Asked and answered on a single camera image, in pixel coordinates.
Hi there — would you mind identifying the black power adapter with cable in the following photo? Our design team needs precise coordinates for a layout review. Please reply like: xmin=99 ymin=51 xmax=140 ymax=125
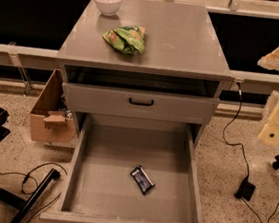
xmin=222 ymin=81 xmax=263 ymax=223

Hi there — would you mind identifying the white ceramic bowl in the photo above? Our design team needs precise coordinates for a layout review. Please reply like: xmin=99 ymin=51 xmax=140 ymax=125
xmin=94 ymin=0 xmax=122 ymax=16

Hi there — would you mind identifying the closed grey top drawer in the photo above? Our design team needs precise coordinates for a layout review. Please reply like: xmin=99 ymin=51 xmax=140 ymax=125
xmin=63 ymin=82 xmax=219 ymax=125

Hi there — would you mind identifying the cardboard box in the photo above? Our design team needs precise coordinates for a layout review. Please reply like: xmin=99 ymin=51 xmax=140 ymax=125
xmin=29 ymin=69 xmax=75 ymax=144

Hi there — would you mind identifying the blue rxbar blueberry bar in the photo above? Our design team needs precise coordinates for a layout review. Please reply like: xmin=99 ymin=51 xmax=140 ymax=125
xmin=130 ymin=166 xmax=155 ymax=196

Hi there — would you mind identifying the green chip bag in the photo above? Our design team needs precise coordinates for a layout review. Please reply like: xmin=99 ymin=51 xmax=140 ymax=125
xmin=102 ymin=25 xmax=146 ymax=55

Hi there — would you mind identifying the open grey middle drawer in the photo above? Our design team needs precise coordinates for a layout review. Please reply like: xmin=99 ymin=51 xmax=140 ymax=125
xmin=41 ymin=114 xmax=203 ymax=223

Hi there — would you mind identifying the grey drawer cabinet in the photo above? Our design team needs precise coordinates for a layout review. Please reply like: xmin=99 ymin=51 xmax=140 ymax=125
xmin=57 ymin=0 xmax=231 ymax=139

